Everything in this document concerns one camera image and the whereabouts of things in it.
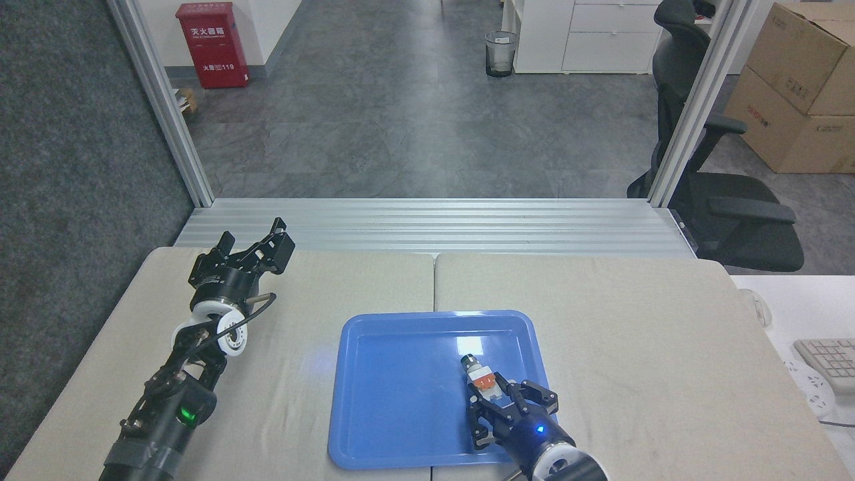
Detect white computer mouse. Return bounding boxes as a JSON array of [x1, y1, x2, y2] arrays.
[[738, 288, 774, 329]]

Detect black office chair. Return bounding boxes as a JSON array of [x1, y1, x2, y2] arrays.
[[627, 0, 806, 273]]

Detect silver aluminium post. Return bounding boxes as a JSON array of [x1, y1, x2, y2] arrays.
[[648, 0, 762, 208], [107, 0, 215, 208]]

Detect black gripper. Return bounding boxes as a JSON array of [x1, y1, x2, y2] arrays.
[[466, 379, 576, 477], [188, 217, 297, 311]]

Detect small brown cardboard box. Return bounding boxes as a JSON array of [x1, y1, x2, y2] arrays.
[[745, 2, 855, 118]]

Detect blue plastic tray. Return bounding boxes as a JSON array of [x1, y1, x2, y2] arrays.
[[327, 309, 562, 470]]

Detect white computer keyboard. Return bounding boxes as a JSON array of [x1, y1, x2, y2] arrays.
[[793, 338, 855, 394]]

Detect white drawer cabinet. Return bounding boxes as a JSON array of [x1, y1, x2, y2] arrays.
[[501, 0, 663, 75]]

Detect grey mesh waste bin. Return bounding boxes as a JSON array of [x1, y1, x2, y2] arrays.
[[484, 31, 520, 78]]

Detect silver aluminium frame rail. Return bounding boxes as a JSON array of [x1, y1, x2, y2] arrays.
[[173, 197, 699, 259]]

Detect white power strip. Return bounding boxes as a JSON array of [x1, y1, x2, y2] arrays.
[[782, 359, 838, 420]]

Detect white side desk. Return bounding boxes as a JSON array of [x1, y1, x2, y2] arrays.
[[728, 274, 855, 472]]

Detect large brown cardboard box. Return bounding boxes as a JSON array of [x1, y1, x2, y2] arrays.
[[723, 65, 855, 175]]

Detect red fire extinguisher box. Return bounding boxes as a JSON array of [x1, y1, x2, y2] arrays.
[[176, 1, 250, 90]]

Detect white orange switch part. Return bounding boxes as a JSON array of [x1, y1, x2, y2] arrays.
[[460, 354, 509, 403]]

